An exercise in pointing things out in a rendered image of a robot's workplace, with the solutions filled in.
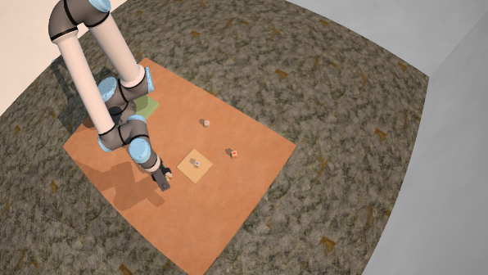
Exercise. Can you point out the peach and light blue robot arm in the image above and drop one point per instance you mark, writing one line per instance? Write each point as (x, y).
(133, 83)

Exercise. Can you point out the tan flat mat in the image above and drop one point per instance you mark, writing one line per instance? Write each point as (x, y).
(190, 170)

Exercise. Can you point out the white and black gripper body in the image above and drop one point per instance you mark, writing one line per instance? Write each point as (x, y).
(162, 167)

